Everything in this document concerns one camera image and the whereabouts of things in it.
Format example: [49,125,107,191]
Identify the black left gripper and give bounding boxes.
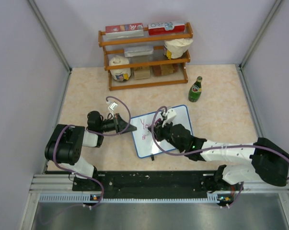
[98,113,136,134]

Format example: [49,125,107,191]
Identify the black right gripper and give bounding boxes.
[150,117,185,152]

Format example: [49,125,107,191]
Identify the blue framed whiteboard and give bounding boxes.
[130,104,193,158]

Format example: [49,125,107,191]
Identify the magenta capped whiteboard marker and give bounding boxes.
[148,119,162,133]

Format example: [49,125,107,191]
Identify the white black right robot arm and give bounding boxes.
[148,123,289,190]

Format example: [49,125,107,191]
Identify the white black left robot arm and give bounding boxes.
[45,111,137,190]

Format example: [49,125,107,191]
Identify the white flour bag left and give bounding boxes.
[109,56,131,81]

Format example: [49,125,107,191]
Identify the white flour bag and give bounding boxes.
[109,56,131,81]
[163,38,193,59]

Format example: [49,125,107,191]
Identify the green glass Perrier bottle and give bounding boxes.
[188,76,203,103]

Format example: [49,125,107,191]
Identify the brown brick-pattern box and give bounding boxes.
[152,63,179,77]

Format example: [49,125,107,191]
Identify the orange wooden shelf rack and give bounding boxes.
[98,23,193,91]

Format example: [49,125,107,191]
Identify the clear plastic container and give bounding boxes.
[124,45,154,62]

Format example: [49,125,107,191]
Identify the white flour bag right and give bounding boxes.
[163,38,193,59]

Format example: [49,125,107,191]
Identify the red foil roll box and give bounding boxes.
[105,23,144,39]

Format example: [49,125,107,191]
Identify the red white wrap box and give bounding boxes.
[148,21,185,36]

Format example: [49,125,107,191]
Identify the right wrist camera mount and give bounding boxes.
[161,108,177,127]

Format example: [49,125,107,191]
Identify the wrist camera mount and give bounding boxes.
[161,108,177,127]
[107,101,118,115]

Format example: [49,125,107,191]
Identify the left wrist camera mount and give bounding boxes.
[107,101,118,115]

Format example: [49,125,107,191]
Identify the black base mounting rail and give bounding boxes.
[72,171,241,199]

